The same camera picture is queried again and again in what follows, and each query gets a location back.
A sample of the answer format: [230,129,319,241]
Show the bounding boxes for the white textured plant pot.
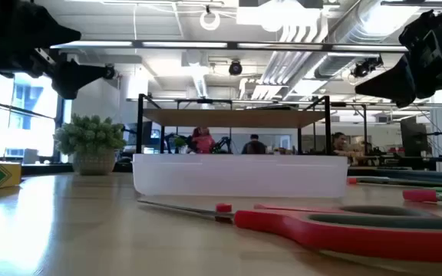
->
[71,150,117,176]

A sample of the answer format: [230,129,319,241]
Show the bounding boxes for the green artificial plant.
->
[53,113,127,156]

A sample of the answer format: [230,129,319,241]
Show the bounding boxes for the translucent plastic storage box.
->
[131,153,349,199]

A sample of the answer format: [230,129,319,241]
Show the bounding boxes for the white ceiling ring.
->
[199,8,222,32]

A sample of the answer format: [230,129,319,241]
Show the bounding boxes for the black metal frame stand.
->
[330,101,368,155]

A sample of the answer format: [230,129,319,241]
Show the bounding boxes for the silver ventilation duct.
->
[312,0,424,80]

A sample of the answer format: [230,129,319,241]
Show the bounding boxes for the large office window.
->
[0,71,66,163]

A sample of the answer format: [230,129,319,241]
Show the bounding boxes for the background computer monitor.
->
[123,121,163,155]

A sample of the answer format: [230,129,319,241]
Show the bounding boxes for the white ceiling vent unit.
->
[236,0,325,34]

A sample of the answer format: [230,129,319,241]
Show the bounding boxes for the pink and orange marker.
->
[402,189,442,205]

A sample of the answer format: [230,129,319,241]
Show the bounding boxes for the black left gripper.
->
[0,0,107,100]

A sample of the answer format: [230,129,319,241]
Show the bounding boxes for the black overhead frame beam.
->
[50,39,410,53]

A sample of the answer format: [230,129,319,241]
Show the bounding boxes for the black monitor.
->
[399,116,430,158]

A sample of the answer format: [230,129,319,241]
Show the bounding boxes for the person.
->
[331,132,364,166]
[190,126,217,155]
[241,133,267,156]

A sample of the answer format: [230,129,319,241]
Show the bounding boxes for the red handled scissors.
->
[136,198,442,265]

